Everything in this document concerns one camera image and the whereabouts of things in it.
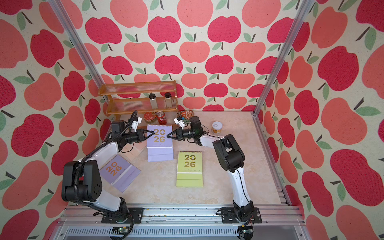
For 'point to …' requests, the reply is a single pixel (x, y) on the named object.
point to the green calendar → (189, 172)
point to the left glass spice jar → (152, 97)
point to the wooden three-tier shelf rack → (156, 97)
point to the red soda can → (161, 117)
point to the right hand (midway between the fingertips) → (167, 139)
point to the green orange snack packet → (187, 114)
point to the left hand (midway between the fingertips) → (153, 135)
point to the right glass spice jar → (168, 97)
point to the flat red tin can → (149, 116)
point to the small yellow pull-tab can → (217, 126)
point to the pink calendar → (131, 151)
